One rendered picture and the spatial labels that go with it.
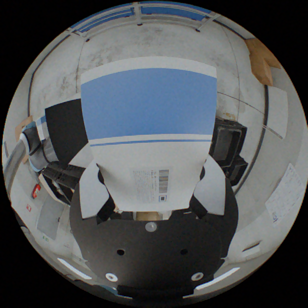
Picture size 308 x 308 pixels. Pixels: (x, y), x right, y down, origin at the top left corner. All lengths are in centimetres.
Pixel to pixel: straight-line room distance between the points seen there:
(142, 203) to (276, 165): 260
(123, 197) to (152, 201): 4
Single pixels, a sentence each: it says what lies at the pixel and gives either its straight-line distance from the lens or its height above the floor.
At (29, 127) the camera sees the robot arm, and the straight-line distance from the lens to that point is 57.
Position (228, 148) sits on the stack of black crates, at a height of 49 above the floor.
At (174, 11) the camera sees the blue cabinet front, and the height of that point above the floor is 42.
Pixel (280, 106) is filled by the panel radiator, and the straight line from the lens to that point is 254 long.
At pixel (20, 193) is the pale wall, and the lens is 361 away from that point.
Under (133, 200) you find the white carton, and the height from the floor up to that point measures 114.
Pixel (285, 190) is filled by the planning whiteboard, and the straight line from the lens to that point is 263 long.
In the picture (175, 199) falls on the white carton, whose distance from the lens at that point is 15.
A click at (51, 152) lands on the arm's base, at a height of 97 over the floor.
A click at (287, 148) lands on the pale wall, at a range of 252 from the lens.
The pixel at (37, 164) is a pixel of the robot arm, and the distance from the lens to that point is 61.
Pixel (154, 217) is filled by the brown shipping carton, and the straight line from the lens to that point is 109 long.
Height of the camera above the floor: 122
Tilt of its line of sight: 58 degrees down
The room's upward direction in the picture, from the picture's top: 175 degrees clockwise
